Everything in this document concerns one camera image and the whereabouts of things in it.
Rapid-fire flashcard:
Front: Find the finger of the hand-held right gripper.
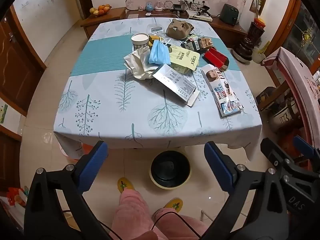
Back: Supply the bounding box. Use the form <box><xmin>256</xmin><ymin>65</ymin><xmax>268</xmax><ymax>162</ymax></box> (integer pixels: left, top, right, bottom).
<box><xmin>260</xmin><ymin>138</ymin><xmax>292</xmax><ymax>172</ymax></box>
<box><xmin>292</xmin><ymin>135</ymin><xmax>320</xmax><ymax>163</ymax></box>

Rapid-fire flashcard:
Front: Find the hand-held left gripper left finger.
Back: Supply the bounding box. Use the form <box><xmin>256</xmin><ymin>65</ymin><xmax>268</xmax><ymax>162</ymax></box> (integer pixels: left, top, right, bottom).
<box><xmin>24</xmin><ymin>140</ymin><xmax>112</xmax><ymax>240</ymax></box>

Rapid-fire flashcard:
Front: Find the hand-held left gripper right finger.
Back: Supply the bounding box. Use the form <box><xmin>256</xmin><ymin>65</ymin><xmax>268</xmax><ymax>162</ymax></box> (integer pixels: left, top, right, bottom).
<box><xmin>204</xmin><ymin>141</ymin><xmax>297</xmax><ymax>240</ymax></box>

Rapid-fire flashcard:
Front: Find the yellow-rimmed black trash bin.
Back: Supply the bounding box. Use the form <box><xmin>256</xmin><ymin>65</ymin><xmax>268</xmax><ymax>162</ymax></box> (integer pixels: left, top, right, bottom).
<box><xmin>149</xmin><ymin>150</ymin><xmax>192</xmax><ymax>188</ymax></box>

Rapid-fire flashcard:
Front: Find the white chocolate wrapper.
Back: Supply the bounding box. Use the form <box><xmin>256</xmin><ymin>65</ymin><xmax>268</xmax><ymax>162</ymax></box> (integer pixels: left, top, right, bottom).
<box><xmin>201</xmin><ymin>64</ymin><xmax>244</xmax><ymax>117</ymax></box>

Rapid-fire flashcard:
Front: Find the red snack packet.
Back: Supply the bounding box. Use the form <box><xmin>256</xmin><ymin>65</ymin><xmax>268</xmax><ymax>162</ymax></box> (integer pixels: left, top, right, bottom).
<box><xmin>203</xmin><ymin>47</ymin><xmax>230</xmax><ymax>70</ymax></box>

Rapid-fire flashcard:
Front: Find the yellow-green wipes packet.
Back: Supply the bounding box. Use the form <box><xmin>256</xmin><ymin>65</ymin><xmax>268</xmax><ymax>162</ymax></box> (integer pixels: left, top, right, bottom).
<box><xmin>160</xmin><ymin>44</ymin><xmax>200</xmax><ymax>75</ymax></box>

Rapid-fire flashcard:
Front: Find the white tissue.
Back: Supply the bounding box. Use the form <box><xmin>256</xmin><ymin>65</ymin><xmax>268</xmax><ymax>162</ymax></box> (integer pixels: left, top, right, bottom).
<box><xmin>124</xmin><ymin>47</ymin><xmax>160</xmax><ymax>80</ymax></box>

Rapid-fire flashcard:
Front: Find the brown wrapper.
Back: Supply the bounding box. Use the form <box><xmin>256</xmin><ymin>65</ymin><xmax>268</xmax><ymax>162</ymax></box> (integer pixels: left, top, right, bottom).
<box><xmin>199</xmin><ymin>37</ymin><xmax>215</xmax><ymax>49</ymax></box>

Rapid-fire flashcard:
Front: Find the blue face mask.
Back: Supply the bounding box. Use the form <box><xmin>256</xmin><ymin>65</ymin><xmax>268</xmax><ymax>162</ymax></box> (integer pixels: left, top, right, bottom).
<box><xmin>148</xmin><ymin>39</ymin><xmax>172</xmax><ymax>65</ymax></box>

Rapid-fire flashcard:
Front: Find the checked paper cup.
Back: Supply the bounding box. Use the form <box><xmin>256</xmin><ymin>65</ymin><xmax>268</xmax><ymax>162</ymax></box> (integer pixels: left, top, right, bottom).
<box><xmin>131</xmin><ymin>33</ymin><xmax>150</xmax><ymax>53</ymax></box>

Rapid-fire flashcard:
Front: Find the silver rice cooker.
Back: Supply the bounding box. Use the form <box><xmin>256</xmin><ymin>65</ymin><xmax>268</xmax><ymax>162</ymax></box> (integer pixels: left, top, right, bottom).
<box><xmin>269</xmin><ymin>100</ymin><xmax>300</xmax><ymax>133</ymax></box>

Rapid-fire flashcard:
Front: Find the yellow embroidered slipper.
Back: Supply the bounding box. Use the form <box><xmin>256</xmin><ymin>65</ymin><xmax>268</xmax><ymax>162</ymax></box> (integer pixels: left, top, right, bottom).
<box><xmin>164</xmin><ymin>198</ymin><xmax>187</xmax><ymax>214</ymax></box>
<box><xmin>117</xmin><ymin>177</ymin><xmax>135</xmax><ymax>193</ymax></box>

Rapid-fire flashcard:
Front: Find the person's left leg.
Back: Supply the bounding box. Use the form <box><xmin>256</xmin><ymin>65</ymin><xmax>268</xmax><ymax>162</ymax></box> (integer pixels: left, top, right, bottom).
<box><xmin>111</xmin><ymin>187</ymin><xmax>160</xmax><ymax>240</ymax></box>

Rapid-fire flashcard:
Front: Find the person's leg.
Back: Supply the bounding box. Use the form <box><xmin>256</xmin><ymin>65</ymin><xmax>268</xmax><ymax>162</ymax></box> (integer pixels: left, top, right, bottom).
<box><xmin>151</xmin><ymin>209</ymin><xmax>208</xmax><ymax>240</ymax></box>
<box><xmin>111</xmin><ymin>187</ymin><xmax>160</xmax><ymax>240</ymax></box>

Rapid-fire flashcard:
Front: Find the pink white board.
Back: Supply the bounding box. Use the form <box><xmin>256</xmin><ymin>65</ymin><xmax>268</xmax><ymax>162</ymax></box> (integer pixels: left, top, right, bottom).
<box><xmin>275</xmin><ymin>46</ymin><xmax>320</xmax><ymax>143</ymax></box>

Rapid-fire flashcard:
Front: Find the person's right leg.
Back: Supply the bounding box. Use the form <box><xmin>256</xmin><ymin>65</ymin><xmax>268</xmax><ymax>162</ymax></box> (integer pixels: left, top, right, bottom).
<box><xmin>151</xmin><ymin>209</ymin><xmax>208</xmax><ymax>240</ymax></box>

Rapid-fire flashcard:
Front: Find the flattened white carton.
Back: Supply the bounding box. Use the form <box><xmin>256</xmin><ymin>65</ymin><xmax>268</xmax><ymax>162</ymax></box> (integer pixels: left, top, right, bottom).
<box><xmin>152</xmin><ymin>64</ymin><xmax>200</xmax><ymax>107</ymax></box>

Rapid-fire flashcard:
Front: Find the wooden door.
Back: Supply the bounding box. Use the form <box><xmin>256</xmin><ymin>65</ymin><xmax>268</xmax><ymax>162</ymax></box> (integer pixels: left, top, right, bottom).
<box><xmin>0</xmin><ymin>5</ymin><xmax>47</xmax><ymax>117</ymax></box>

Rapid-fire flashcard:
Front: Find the dark green toaster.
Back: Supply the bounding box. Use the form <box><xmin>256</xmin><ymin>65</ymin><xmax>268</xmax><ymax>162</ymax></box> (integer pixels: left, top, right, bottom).
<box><xmin>220</xmin><ymin>4</ymin><xmax>240</xmax><ymax>25</ymax></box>

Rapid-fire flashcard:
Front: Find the yellow wrapper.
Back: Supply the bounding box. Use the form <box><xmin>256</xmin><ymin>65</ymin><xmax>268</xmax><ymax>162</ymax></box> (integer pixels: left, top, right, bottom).
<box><xmin>149</xmin><ymin>35</ymin><xmax>164</xmax><ymax>47</ymax></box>

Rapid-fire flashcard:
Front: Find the brown plush bear pouch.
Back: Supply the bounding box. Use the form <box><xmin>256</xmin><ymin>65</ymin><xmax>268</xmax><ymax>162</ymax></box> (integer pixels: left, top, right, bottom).
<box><xmin>166</xmin><ymin>19</ymin><xmax>194</xmax><ymax>40</ymax></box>

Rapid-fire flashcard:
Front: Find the white router box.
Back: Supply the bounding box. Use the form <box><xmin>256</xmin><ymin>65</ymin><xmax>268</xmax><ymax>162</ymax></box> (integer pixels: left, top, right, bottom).
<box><xmin>192</xmin><ymin>12</ymin><xmax>213</xmax><ymax>22</ymax></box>

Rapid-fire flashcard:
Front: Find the clear plastic container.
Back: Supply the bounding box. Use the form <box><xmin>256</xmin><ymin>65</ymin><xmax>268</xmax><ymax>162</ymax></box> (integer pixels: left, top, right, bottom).
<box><xmin>146</xmin><ymin>23</ymin><xmax>164</xmax><ymax>35</ymax></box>

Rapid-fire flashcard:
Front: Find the wooden cabinet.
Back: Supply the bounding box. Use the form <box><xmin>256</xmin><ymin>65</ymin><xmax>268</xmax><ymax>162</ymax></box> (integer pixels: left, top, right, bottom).
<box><xmin>80</xmin><ymin>7</ymin><xmax>248</xmax><ymax>39</ymax></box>

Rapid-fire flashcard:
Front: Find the fruit bowl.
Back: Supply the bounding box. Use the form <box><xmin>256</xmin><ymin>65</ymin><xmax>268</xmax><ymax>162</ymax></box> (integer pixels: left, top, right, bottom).
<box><xmin>89</xmin><ymin>4</ymin><xmax>112</xmax><ymax>17</ymax></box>

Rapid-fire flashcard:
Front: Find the black cable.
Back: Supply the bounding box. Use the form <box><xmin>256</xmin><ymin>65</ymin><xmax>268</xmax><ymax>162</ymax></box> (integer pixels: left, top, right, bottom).
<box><xmin>150</xmin><ymin>211</ymin><xmax>202</xmax><ymax>239</ymax></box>

